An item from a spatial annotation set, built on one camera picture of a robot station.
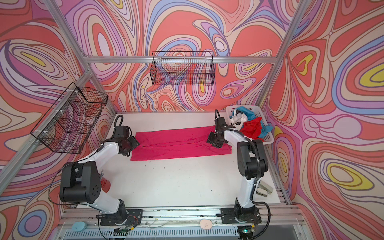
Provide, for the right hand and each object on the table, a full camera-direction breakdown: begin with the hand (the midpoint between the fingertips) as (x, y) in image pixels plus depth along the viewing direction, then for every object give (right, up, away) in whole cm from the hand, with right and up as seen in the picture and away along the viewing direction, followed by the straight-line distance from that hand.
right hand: (210, 145), depth 97 cm
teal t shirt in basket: (+31, +20, +11) cm, 39 cm away
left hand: (-48, +2, -4) cm, 48 cm away
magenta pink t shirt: (-24, 0, +6) cm, 24 cm away
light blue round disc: (-66, -35, -28) cm, 80 cm away
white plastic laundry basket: (+37, +5, -2) cm, 38 cm away
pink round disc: (-6, -34, -27) cm, 44 cm away
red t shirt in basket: (+28, +11, +1) cm, 30 cm away
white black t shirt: (+21, +18, +8) cm, 28 cm away
